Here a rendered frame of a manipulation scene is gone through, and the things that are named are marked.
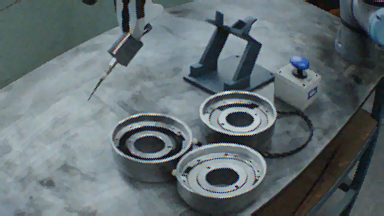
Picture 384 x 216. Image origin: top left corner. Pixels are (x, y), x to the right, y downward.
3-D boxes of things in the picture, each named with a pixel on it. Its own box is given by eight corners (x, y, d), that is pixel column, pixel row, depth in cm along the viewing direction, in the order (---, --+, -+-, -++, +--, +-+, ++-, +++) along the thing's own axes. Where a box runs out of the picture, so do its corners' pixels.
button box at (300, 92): (302, 112, 73) (305, 86, 71) (273, 96, 77) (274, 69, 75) (321, 96, 78) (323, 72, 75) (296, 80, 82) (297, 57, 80)
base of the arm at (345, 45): (345, 38, 106) (345, 9, 101) (381, 59, 97) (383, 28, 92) (327, 49, 97) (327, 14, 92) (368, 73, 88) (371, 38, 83)
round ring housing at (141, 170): (127, 191, 58) (121, 167, 55) (106, 145, 66) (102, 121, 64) (205, 177, 61) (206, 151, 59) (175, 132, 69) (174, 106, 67)
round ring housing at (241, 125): (250, 168, 62) (254, 143, 60) (183, 143, 67) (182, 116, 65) (284, 130, 69) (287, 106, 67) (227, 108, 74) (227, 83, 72)
